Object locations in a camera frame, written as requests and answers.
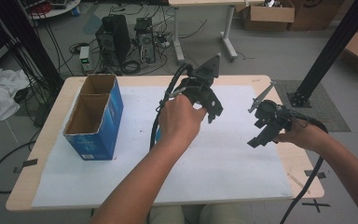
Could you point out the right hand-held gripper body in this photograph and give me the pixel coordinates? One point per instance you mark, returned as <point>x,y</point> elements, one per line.
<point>272,113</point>

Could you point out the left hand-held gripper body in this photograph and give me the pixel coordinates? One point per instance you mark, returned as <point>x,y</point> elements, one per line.
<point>203,76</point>

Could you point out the person's left hand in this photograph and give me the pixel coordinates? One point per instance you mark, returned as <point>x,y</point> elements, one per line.
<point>180,119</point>

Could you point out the person's right hand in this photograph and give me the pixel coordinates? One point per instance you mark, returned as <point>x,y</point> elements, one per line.
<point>301,134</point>

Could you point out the white table mat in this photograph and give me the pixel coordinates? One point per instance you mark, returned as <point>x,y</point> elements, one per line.
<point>217,161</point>

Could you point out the grey floor mat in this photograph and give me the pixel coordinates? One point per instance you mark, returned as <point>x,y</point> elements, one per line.
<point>323,115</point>

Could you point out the small blue object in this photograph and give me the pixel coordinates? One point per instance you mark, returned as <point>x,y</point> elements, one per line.
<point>158,136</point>

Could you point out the thin wooden stick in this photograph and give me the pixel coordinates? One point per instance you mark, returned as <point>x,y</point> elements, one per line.
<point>298,183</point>

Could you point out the black tape strip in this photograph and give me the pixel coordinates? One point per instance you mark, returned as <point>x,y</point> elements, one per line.
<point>29,162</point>
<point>315,174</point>

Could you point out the small black computer tower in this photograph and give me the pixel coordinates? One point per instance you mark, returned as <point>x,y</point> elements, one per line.
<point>145,40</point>

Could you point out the black metal stand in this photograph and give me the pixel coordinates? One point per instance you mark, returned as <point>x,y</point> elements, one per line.
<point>331,51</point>

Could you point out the black tape cross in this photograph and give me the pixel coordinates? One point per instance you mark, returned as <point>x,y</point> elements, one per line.
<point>315,204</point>

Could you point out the open brown cardboard box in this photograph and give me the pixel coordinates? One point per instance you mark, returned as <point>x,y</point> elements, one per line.
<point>268,15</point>

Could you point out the large black computer tower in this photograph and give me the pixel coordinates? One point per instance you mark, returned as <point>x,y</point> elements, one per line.
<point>114,40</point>

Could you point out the tall brown cardboard box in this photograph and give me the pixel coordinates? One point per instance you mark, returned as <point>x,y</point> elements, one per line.
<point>315,14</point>

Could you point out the blue cardboard box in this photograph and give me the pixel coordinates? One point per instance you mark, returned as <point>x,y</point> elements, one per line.
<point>93,119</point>

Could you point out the white power supply unit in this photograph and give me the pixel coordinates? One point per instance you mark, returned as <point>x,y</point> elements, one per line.
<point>85,59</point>

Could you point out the round white table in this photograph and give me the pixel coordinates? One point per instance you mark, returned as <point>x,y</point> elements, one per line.
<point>54,8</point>

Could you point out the light wooden table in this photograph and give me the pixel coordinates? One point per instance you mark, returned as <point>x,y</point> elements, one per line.
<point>34,183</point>

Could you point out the white cloth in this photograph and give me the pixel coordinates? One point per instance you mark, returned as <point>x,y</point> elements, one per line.
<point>0,93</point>

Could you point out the white desk frame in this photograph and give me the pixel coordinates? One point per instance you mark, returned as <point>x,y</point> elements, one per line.
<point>205,18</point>

